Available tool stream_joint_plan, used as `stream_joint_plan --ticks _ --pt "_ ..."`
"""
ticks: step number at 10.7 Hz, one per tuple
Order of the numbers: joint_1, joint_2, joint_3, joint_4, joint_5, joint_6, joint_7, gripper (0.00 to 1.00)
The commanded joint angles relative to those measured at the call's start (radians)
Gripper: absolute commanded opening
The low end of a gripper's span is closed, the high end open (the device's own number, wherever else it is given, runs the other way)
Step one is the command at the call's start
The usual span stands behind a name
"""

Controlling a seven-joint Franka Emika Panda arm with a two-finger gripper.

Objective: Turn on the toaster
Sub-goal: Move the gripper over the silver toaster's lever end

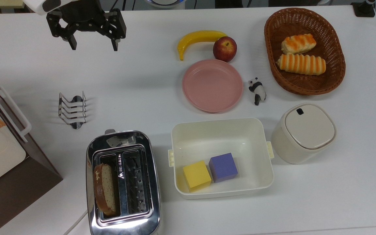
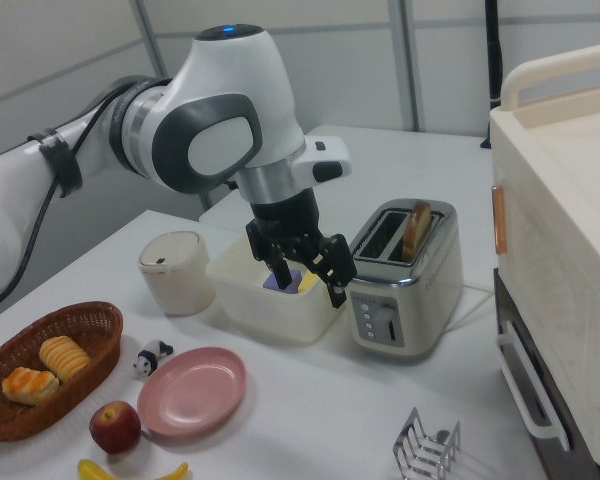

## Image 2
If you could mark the striped yellow bread roll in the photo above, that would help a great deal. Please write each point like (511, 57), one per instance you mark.
(64, 356)

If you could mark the cream and chrome toaster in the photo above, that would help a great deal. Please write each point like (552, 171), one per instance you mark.
(430, 300)

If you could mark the cream storage cabinet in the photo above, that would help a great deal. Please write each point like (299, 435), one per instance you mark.
(560, 200)

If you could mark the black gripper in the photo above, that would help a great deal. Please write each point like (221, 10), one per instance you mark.
(290, 220)

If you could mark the yellow banana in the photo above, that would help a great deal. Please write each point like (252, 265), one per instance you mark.
(92, 470)

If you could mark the brown wicker basket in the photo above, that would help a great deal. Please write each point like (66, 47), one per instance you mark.
(87, 385)

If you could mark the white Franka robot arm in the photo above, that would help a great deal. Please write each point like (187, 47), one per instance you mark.
(230, 75)

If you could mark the flat orange-topped bread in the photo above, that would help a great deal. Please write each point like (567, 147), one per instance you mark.
(30, 386)

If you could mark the toaster lever knob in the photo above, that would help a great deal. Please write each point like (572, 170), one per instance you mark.
(389, 314)

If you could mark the metal toast rack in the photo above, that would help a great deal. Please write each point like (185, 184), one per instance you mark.
(417, 457)

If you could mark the toast bread slice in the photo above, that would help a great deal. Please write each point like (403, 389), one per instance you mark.
(417, 230)

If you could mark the black background pole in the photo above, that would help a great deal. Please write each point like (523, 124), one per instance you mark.
(493, 50)

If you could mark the yellow block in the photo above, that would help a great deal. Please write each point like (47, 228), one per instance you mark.
(308, 282)

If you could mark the small cream trash can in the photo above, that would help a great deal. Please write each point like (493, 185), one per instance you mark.
(177, 280)

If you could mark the purple block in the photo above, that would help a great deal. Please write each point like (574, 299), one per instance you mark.
(270, 283)

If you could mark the cream plastic open container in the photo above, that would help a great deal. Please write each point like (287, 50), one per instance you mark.
(280, 320)

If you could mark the panda figurine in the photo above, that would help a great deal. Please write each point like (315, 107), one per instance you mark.
(150, 357)

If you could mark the red apple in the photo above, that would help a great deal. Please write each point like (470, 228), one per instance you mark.
(115, 427)

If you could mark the pink plate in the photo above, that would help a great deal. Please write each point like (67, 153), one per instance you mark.
(192, 392)

